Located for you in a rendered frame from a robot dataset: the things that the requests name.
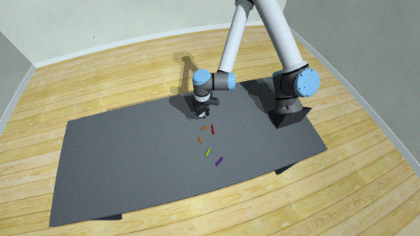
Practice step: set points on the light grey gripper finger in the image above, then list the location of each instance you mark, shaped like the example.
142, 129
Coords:
205, 114

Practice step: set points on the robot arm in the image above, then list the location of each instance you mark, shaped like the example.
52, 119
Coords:
300, 81

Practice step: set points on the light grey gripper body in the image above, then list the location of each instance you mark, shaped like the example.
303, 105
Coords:
200, 107

